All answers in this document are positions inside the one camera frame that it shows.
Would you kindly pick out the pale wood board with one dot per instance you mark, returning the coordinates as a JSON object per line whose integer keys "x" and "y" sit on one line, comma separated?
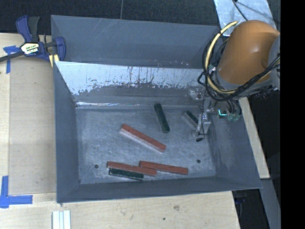
{"x": 31, "y": 128}

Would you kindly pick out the dark green flat block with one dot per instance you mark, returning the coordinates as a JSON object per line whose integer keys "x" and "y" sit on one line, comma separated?
{"x": 162, "y": 118}
{"x": 190, "y": 118}
{"x": 126, "y": 173}

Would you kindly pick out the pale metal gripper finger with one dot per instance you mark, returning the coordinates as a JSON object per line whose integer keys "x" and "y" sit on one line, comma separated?
{"x": 206, "y": 128}
{"x": 200, "y": 124}

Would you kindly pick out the black cylinder on white bracket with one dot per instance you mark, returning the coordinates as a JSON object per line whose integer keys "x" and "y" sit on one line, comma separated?
{"x": 196, "y": 93}

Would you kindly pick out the grey metal bin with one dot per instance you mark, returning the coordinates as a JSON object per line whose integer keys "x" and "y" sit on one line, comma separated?
{"x": 119, "y": 44}

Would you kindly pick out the red-brown flat block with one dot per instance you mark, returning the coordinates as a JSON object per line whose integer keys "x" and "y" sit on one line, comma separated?
{"x": 164, "y": 167}
{"x": 143, "y": 138}
{"x": 128, "y": 168}

